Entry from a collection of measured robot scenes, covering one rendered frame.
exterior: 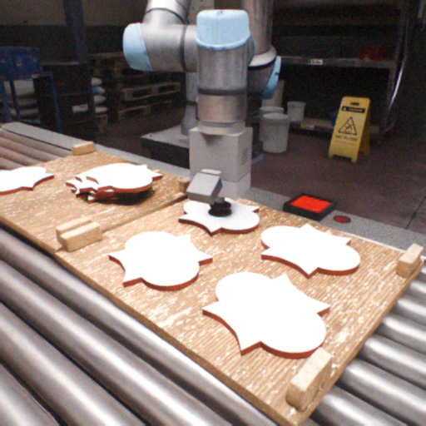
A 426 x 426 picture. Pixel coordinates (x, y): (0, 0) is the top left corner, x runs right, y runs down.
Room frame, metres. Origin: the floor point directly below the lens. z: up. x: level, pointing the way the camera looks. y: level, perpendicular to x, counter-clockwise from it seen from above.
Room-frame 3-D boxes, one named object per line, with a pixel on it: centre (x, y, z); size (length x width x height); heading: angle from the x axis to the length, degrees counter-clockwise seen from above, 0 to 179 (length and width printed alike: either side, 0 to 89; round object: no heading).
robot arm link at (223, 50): (0.62, -0.02, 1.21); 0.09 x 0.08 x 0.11; 170
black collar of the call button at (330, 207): (0.70, -0.19, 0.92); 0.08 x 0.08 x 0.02; 51
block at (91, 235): (0.53, 0.20, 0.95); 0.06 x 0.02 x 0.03; 138
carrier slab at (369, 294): (0.49, -0.04, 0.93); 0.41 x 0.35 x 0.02; 48
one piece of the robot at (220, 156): (0.60, 0.00, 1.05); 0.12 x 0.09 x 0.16; 154
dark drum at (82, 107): (4.48, 1.63, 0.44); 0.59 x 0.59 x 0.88
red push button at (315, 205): (0.70, -0.19, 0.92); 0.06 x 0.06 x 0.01; 51
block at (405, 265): (0.46, -0.27, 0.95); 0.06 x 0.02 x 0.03; 138
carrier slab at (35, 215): (0.78, 0.28, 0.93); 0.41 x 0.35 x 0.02; 49
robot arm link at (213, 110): (0.62, -0.01, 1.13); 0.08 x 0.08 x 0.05
